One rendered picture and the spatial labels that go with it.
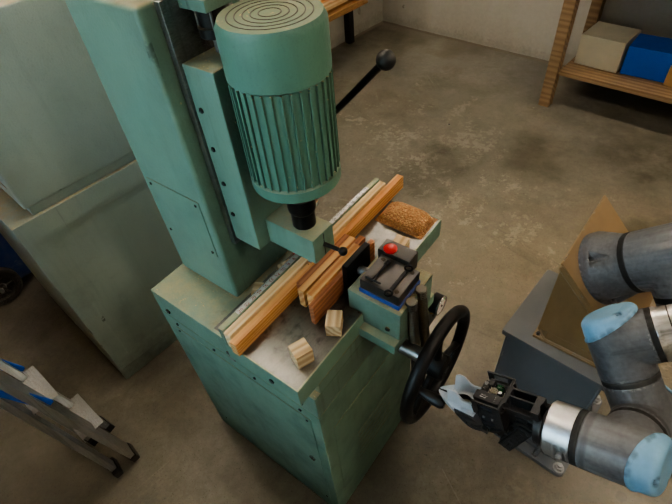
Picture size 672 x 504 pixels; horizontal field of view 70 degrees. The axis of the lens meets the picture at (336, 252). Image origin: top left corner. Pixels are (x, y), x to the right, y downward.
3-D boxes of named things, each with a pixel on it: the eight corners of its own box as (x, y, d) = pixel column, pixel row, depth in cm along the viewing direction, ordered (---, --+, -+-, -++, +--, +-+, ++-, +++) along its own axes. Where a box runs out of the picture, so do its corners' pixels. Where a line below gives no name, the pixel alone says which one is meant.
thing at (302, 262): (235, 350, 102) (229, 337, 99) (228, 345, 103) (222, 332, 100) (385, 196, 134) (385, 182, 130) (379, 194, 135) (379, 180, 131)
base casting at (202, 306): (318, 421, 110) (313, 402, 103) (159, 310, 136) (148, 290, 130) (416, 293, 134) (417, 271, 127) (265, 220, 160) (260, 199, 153)
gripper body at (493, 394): (485, 367, 88) (552, 389, 80) (493, 397, 92) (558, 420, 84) (466, 400, 84) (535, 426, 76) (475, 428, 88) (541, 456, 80)
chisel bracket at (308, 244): (317, 269, 105) (312, 242, 99) (270, 245, 112) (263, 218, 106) (336, 249, 109) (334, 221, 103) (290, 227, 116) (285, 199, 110)
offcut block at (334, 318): (328, 319, 106) (327, 309, 104) (343, 319, 106) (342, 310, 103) (326, 336, 103) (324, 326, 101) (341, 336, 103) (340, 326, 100)
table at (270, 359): (337, 433, 94) (335, 420, 90) (229, 358, 108) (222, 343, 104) (473, 247, 126) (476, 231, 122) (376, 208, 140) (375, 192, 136)
